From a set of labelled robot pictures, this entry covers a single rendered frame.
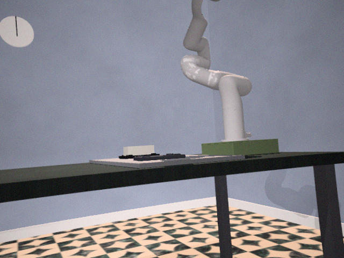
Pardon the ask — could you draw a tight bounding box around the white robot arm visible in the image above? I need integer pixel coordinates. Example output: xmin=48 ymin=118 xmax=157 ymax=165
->
xmin=181 ymin=0 xmax=252 ymax=142

